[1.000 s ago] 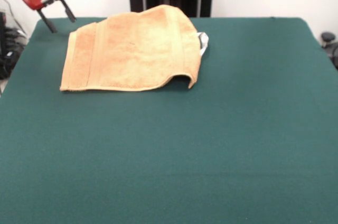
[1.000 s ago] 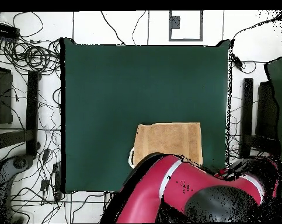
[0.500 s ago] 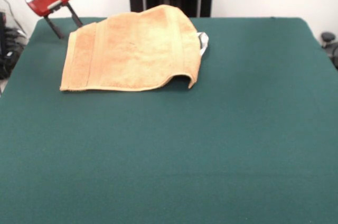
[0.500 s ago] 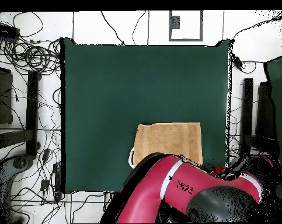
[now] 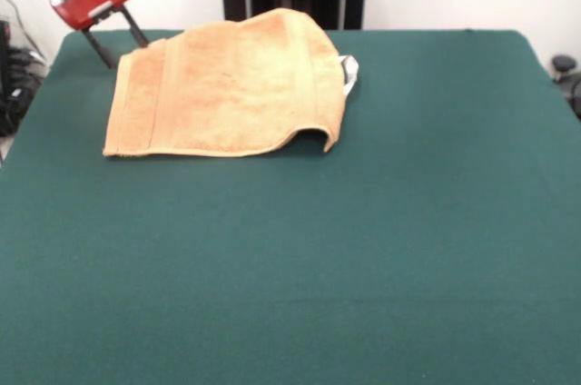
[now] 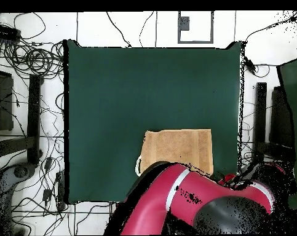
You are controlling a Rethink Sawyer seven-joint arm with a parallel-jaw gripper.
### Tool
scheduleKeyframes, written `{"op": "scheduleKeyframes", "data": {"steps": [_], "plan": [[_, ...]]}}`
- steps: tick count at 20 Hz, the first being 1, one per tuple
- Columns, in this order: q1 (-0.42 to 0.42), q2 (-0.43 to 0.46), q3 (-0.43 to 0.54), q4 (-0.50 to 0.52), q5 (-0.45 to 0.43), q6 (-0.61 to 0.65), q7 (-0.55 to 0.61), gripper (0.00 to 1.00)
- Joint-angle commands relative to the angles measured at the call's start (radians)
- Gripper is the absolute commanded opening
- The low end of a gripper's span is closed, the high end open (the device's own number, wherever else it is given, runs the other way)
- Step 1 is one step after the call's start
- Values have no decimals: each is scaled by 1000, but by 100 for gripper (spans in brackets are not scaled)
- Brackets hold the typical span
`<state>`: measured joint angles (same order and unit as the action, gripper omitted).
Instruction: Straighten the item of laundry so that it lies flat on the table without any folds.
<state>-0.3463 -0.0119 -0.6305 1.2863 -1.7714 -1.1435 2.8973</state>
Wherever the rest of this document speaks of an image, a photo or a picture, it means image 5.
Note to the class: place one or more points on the grey office chair base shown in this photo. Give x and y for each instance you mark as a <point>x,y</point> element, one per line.
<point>567,76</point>

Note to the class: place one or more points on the black equipment pile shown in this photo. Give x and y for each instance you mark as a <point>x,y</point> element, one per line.
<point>18,85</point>

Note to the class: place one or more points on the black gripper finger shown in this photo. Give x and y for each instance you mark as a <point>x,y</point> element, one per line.
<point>135,28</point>
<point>101,50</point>

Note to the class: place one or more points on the dark green table cloth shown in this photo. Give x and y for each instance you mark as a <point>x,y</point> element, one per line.
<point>363,244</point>

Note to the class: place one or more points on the tan terry towel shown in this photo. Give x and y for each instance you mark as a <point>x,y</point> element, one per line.
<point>236,85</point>

